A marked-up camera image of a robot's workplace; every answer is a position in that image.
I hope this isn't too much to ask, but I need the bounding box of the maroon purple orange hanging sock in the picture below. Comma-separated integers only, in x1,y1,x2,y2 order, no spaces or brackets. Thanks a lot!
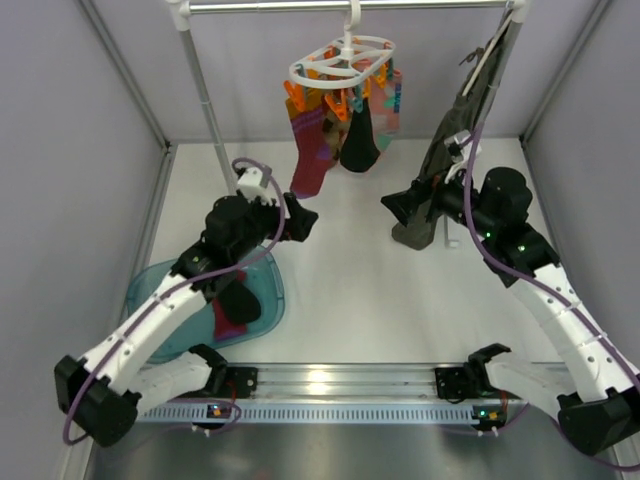
286,91,333,199

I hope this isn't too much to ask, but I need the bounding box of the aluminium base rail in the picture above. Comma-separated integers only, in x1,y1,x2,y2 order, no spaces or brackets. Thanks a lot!
124,362,626,406

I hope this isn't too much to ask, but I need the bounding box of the white garment hanger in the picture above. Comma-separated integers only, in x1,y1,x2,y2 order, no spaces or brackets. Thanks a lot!
461,8,515,96

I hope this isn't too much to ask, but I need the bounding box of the olive green hanging garment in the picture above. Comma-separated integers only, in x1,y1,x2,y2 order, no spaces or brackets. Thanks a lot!
391,20,521,250

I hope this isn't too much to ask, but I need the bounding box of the black sock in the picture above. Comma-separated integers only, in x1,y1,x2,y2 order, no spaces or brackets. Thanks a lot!
217,280,262,326
340,99,380,173

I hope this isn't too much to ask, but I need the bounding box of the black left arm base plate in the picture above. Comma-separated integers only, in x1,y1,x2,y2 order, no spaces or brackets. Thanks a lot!
200,366,259,400

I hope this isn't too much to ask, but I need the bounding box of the teal plastic basin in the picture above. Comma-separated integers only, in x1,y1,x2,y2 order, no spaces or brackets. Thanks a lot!
148,253,285,365

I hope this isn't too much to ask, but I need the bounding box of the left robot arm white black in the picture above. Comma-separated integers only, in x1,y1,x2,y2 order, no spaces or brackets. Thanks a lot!
54,193,319,447

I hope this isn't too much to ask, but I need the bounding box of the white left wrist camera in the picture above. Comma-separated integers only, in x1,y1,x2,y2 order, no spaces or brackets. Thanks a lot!
235,167,276,205

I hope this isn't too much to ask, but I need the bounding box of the teal clothes peg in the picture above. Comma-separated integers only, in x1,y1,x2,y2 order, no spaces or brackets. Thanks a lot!
348,91,364,113

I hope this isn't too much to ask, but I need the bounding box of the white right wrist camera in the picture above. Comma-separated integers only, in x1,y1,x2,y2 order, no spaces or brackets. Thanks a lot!
444,130,473,184

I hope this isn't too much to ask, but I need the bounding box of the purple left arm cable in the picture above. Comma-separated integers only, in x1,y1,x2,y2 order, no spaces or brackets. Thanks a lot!
60,157,287,445

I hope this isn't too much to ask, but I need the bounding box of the pink patterned sock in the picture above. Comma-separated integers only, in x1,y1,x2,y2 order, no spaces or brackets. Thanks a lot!
369,69,403,153

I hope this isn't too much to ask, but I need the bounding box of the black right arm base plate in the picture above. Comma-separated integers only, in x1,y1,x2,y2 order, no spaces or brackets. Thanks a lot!
434,365,501,401

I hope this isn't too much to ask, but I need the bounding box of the grey slotted cable duct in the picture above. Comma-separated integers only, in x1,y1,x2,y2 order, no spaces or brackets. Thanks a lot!
139,402,503,425

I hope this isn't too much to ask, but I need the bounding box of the silver clothes rack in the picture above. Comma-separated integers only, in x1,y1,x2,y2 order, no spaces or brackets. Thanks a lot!
164,0,531,249

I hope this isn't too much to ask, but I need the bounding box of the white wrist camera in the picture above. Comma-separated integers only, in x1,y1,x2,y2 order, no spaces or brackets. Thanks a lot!
444,130,473,184
235,167,276,205

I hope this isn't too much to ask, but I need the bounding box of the beige argyle sock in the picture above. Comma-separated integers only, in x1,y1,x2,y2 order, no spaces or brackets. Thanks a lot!
322,111,351,162

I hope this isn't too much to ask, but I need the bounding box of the orange clothes peg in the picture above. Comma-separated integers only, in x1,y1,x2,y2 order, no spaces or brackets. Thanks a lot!
324,90,349,122

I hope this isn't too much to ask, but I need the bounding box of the white clip hanger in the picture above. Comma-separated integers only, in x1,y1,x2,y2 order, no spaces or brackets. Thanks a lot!
289,1,396,90

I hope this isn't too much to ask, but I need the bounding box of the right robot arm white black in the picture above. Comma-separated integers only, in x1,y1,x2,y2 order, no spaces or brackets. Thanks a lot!
381,167,639,456

